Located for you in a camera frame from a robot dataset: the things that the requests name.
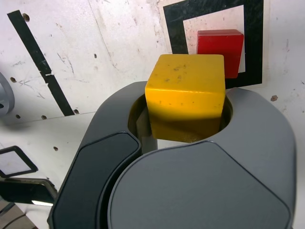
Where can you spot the red cube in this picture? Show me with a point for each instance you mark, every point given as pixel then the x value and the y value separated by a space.
pixel 219 45

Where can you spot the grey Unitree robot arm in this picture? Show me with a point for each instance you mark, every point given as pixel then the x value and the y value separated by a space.
pixel 6 95

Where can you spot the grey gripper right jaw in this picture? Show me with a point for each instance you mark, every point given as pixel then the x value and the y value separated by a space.
pixel 202 186

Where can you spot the black tape strip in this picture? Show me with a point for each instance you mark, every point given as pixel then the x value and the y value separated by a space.
pixel 28 40

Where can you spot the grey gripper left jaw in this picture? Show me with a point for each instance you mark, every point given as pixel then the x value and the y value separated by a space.
pixel 95 162

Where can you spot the black tape square outline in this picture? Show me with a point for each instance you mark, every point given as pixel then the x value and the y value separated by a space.
pixel 175 28

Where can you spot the black glossy flat device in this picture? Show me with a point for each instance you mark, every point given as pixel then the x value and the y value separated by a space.
pixel 23 190

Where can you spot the small black square frame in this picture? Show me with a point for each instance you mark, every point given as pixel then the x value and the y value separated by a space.
pixel 34 169

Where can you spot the yellow cube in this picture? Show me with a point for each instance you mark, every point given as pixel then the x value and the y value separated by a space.
pixel 186 90

